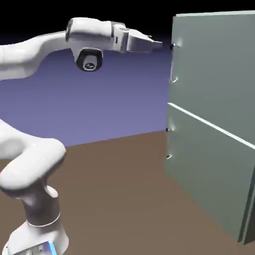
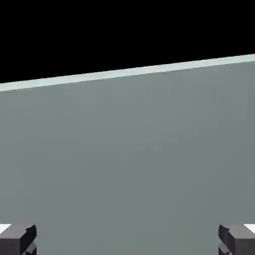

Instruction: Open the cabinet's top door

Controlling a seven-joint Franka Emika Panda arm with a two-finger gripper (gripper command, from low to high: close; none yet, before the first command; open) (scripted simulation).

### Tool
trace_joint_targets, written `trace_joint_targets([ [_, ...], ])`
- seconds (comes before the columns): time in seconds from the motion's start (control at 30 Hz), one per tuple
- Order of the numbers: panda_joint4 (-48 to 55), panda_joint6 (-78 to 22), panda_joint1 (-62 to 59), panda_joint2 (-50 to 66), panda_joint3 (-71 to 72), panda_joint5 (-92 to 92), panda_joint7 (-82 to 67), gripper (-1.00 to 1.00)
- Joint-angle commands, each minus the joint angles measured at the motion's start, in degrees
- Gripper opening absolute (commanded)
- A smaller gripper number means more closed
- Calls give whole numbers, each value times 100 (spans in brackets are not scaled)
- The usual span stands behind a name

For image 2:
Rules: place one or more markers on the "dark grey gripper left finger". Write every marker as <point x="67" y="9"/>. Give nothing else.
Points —
<point x="14" y="239"/>

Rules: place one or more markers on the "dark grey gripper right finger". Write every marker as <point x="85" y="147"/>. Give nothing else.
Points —
<point x="240" y="240"/>

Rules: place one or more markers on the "grey-green painted cabinet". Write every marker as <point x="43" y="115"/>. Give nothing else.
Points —
<point x="127" y="151"/>

